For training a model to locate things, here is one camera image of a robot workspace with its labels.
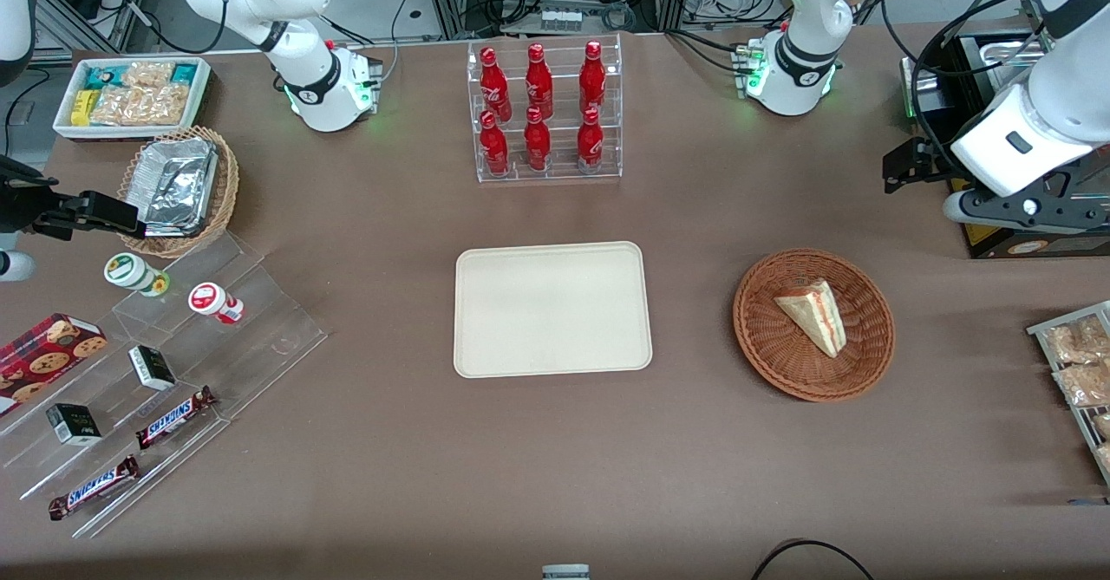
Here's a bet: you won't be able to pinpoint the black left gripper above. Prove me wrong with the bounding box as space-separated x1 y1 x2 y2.
882 136 977 195

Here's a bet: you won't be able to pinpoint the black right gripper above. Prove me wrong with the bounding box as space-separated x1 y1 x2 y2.
0 155 146 242

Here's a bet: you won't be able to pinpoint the triangular sandwich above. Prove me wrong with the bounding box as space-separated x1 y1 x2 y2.
774 279 847 360

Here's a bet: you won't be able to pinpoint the light wicker basket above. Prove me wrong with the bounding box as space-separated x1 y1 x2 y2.
116 125 240 259

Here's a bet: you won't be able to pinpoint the brown wicker basket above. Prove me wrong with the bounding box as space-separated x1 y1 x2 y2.
733 248 897 404

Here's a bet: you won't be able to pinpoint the beige plastic tray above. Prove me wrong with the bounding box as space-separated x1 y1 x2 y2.
453 241 654 380

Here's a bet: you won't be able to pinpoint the green lid yogurt cup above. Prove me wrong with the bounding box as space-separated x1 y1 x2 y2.
103 251 171 298

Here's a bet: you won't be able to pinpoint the silver foil containers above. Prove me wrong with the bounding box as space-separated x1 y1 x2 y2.
134 137 220 239

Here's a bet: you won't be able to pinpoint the white snack bin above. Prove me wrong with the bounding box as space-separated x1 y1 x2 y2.
52 55 214 143

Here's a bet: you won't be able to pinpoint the clear cracker bag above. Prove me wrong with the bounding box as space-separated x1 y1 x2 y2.
90 86 145 127
139 83 193 127
121 61 175 89

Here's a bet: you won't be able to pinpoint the black yellow food warmer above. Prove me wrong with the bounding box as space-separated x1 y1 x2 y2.
900 29 1110 261

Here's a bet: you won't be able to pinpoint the red lid yogurt cup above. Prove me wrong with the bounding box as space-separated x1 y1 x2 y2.
187 281 245 326

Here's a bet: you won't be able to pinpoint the steel warmer pan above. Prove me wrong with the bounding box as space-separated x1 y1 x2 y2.
954 34 1046 69

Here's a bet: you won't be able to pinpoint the small black carton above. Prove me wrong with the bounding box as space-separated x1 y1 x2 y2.
45 402 103 447
127 344 178 392

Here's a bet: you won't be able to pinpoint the red plaid cookie box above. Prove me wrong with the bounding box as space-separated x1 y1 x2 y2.
0 312 110 418

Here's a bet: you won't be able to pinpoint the clear acrylic step shelf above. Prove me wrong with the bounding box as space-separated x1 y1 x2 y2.
0 231 330 540

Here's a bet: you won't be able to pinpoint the snickers chocolate bar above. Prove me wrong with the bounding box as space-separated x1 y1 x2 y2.
47 454 140 522
134 385 219 452

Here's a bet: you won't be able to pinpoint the red cola bottle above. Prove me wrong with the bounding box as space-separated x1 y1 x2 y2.
522 107 553 173
479 110 512 177
576 108 605 174
524 42 555 120
479 47 513 123
578 40 608 116

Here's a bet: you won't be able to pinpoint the clear acrylic bottle rack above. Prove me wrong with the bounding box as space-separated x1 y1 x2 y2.
466 33 624 185

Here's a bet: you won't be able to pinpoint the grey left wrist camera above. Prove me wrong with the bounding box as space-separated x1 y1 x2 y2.
943 192 986 226

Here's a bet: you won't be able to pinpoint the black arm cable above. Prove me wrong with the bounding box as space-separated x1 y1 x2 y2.
879 0 1057 178

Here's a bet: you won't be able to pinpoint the grey wire rack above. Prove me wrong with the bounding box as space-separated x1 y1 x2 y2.
1027 300 1110 487

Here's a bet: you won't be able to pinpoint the black looped cable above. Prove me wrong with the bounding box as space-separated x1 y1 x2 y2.
749 538 878 580

